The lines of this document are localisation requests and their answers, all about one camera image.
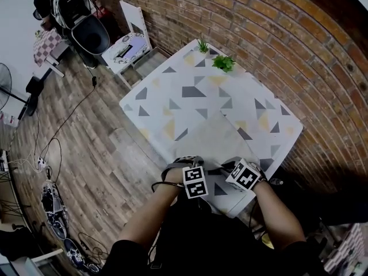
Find white canister red label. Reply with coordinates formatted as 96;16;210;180
0;110;20;127

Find white wooden chair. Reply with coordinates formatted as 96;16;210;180
101;0;153;83

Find spiky green potted plant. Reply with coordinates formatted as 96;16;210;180
197;38;210;55

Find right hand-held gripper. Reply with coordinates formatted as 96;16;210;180
220;156;269;191

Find looped black floor cable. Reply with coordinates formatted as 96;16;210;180
45;137;63;184

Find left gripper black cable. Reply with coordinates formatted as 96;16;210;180
151;181;185;193

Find person's left forearm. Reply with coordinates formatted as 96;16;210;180
117;177;185;249

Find table with triangle-patterned cloth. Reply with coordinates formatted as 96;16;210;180
119;38;304;219

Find small black box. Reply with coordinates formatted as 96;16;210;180
25;76;45;95

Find long black floor cable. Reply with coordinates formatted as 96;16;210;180
36;67;98;161

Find leafy green potted plant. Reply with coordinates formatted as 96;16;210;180
212;55;237;74

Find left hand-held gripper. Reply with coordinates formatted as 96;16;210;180
160;155;210;201

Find black metal rack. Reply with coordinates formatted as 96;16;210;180
0;165;31;217

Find black remote control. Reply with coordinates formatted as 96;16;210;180
116;45;134;59

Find pink checkered cloth table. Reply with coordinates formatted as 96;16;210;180
33;29;71;78
324;223;366;276

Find white furniture frame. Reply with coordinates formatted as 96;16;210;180
0;247;63;276

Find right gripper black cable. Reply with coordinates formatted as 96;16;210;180
248;201;258;230

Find grey cloth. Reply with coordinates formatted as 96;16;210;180
174;109;261;169

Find patterned chair cushion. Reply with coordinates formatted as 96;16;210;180
103;33;148;66

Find tangled black cables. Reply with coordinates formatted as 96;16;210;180
78;232;110;266

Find person's right forearm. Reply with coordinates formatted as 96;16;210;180
252;179;307;250

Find yellow cloth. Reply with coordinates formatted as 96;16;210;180
260;233;275;250

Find red gas cylinder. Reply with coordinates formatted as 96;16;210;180
97;6;122;40

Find black standing fan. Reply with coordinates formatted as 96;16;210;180
0;63;39;117

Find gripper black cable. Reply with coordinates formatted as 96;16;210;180
248;201;258;230
151;181;185;193

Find grey handheld device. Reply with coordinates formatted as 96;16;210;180
41;182;63;214

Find person's black clothing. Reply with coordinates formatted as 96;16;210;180
99;195;325;276

